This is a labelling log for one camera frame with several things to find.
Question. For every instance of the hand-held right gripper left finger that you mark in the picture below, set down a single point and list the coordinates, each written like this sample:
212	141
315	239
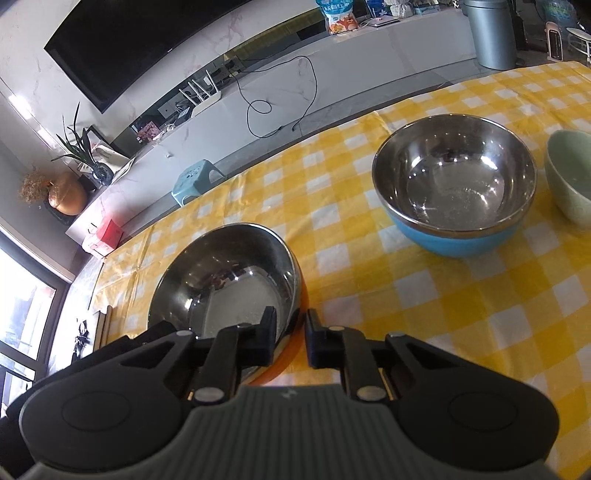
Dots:
268	337

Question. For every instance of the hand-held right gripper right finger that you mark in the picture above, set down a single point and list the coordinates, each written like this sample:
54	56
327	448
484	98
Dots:
314	341

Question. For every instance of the orange steel-lined bowl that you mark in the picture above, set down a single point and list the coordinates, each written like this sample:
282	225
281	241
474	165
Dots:
221	277

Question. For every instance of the blue steel-lined bowl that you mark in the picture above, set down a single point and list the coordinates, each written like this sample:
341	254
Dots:
457	184

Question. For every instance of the green ceramic bowl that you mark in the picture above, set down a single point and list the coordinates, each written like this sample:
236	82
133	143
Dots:
572	184

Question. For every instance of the yellow checked tablecloth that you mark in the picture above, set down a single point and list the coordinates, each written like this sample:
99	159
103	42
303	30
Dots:
392	300

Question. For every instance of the light blue plastic stool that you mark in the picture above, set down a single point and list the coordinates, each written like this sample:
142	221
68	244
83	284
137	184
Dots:
194	180

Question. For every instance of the red tissue box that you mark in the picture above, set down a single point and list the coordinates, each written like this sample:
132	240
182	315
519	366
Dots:
106	235

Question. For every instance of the blue glass vase with plant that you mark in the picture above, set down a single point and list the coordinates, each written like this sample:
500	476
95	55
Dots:
101	173

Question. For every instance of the white tote bag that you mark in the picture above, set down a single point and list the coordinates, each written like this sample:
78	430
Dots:
115	159

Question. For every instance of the pink photo card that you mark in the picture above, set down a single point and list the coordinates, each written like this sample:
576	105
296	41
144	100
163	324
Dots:
148	133

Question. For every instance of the golden round vase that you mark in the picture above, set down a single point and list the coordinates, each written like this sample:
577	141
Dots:
69	196

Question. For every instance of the white wifi router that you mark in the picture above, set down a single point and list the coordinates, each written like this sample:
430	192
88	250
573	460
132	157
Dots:
205	99

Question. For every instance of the large black-framed window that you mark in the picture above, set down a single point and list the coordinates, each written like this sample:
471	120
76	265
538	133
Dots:
23	314

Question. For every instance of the dried flower bunch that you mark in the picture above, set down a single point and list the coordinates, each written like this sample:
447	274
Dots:
32	187

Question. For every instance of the white marble tv console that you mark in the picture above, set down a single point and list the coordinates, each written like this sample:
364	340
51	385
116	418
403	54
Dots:
351	64

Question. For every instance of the blue snack bag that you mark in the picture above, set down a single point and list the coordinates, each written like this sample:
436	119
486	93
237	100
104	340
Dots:
339	18

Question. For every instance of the silver laptop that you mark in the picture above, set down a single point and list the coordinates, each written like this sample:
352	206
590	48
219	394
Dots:
383	21

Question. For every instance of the grey metal trash can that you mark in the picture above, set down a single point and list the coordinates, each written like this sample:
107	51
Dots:
491	37

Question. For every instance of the small pink heater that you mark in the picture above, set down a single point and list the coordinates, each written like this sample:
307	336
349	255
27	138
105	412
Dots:
555	41

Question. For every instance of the white round stool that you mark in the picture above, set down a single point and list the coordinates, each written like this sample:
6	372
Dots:
579	39

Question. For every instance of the wall-mounted black television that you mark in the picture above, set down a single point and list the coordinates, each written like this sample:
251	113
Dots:
138	37

